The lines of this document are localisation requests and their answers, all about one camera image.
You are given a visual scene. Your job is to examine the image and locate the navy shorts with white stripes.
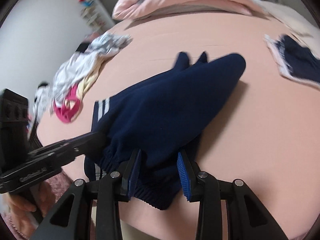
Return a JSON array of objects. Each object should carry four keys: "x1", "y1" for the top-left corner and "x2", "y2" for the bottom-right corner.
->
[{"x1": 84, "y1": 52, "x2": 246, "y2": 210}]

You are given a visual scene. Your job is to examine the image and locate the navy garment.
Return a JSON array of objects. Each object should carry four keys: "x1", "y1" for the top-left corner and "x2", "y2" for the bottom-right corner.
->
[{"x1": 276, "y1": 35, "x2": 319, "y2": 85}]

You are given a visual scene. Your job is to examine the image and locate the person left hand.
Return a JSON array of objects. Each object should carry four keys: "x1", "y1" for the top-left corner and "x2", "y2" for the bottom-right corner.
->
[{"x1": 7, "y1": 181, "x2": 55, "y2": 231}]

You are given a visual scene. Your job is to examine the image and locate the pink fuzzy sleeve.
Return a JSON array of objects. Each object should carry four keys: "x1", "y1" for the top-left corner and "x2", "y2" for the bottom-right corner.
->
[{"x1": 3, "y1": 172, "x2": 72, "y2": 239}]

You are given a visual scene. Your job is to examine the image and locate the magenta pink garment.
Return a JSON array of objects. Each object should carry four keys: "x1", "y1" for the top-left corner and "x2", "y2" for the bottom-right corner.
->
[{"x1": 53, "y1": 83, "x2": 82, "y2": 124}]

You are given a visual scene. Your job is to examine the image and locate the pink bed sheet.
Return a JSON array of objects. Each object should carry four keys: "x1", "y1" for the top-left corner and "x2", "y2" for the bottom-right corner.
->
[{"x1": 37, "y1": 12, "x2": 319, "y2": 239}]

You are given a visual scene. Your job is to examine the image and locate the cream yellow garment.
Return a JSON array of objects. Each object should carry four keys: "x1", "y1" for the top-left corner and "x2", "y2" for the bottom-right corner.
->
[{"x1": 76, "y1": 66, "x2": 101, "y2": 100}]

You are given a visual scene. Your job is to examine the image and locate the white garment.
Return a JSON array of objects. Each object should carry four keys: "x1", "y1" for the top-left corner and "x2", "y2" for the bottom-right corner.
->
[{"x1": 52, "y1": 51, "x2": 99, "y2": 108}]

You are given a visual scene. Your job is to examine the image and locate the grey patterned crumpled garment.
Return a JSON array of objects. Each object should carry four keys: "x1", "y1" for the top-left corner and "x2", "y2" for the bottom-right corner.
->
[{"x1": 85, "y1": 31, "x2": 132, "y2": 57}]

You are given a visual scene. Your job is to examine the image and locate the white shelf rack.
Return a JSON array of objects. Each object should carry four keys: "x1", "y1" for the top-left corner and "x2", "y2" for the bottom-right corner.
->
[{"x1": 80, "y1": 5, "x2": 106, "y2": 34}]

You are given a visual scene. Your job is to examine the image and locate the red blue plush toy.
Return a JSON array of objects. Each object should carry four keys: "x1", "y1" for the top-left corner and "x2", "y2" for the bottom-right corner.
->
[{"x1": 78, "y1": 0, "x2": 94, "y2": 7}]

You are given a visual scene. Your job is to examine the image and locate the beige knitted blanket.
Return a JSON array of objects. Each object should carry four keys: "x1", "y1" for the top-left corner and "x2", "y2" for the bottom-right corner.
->
[{"x1": 260, "y1": 1, "x2": 319, "y2": 37}]

